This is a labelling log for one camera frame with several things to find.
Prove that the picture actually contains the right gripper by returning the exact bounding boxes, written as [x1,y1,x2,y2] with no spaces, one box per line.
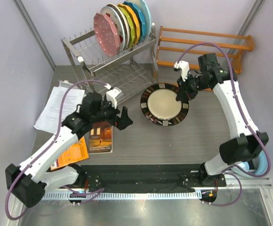
[176,73,209,101]

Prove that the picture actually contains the dark rimmed cream plate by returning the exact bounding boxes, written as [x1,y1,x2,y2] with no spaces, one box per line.
[140,83,189,127]

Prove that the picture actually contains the steel dish rack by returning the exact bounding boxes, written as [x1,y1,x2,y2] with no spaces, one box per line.
[61,23,158,103]

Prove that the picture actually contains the pink dotted plate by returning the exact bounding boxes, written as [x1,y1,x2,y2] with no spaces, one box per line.
[93,13,120,57]

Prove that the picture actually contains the brown floral pattern plate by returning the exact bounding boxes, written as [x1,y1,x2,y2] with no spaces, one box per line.
[107,3,130,50]

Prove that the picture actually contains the white strawberry plate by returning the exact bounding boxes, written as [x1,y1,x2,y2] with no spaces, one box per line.
[100,6,125,52]

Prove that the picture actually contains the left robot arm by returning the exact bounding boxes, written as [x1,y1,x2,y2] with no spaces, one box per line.
[5,88,133,208]

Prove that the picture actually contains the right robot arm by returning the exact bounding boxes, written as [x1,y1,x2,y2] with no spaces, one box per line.
[174,53,271,186]

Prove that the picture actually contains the orange wooden shelf rack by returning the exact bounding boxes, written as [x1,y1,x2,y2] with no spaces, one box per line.
[155,26,255,75]

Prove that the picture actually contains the dark paperback book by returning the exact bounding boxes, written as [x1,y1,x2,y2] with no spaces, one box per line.
[88,122,113,154]

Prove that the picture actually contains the orange booklet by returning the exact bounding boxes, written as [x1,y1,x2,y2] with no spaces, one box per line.
[50,137,89,171]

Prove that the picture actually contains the stack of white papers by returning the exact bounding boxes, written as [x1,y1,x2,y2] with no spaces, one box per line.
[33,80,85,134]

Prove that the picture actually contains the orange plate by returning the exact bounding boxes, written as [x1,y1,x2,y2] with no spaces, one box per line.
[123,2,141,46]

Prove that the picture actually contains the green plate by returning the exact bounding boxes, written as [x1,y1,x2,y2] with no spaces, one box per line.
[117,4,136,49]

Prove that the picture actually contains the light blue plate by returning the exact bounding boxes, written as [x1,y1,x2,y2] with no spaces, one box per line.
[130,0,152,38]

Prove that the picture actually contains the blue dotted plate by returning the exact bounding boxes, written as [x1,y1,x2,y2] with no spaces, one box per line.
[124,0,146,42]

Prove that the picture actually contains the light blue headphones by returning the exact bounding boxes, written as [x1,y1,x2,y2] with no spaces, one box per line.
[239,151,268,176]

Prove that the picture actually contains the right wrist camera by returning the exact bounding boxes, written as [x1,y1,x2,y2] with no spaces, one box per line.
[174,61,190,81]

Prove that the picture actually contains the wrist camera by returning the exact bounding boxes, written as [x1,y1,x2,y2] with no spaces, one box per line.
[104,83,123,108]
[174,61,190,81]

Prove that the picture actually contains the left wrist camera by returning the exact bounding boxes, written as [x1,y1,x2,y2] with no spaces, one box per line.
[104,83,123,108]

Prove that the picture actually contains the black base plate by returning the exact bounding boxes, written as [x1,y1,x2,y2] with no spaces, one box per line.
[68,164,226,194]

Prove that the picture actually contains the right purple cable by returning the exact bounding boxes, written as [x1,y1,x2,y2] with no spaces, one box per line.
[177,42,272,207]

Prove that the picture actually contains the purple cable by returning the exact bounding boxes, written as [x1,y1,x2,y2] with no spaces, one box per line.
[5,80,111,221]
[177,42,272,207]

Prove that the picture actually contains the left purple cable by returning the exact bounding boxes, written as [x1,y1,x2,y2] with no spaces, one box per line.
[5,80,111,221]

